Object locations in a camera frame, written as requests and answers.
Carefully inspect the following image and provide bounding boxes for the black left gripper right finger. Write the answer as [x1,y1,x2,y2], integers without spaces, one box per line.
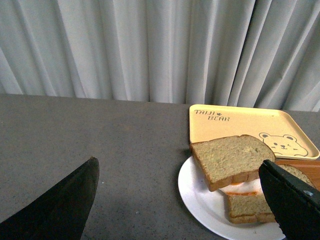
[258,160,320,240]

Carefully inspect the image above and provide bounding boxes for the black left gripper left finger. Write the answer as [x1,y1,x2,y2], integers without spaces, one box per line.
[0,157,100,240]

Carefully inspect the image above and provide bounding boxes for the bread slice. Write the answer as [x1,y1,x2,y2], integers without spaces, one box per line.
[227,193,276,224]
[189,134,276,192]
[279,164,316,188]

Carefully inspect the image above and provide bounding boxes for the white round plate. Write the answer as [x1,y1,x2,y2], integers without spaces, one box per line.
[178,156,285,240]

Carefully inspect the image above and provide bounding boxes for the bread slice on board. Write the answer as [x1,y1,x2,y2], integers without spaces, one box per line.
[279,164,316,188]

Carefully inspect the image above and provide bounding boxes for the wooden cutting board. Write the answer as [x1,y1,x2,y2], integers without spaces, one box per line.
[275,159,320,191]

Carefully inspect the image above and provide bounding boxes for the fried egg toy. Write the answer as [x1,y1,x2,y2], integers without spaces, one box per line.
[219,179,263,196]

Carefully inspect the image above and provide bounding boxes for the yellow bear tray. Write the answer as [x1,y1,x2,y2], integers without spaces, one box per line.
[189,104,320,161]

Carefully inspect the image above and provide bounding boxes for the grey pleated curtain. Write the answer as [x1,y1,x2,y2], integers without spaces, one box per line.
[0,0,320,112]

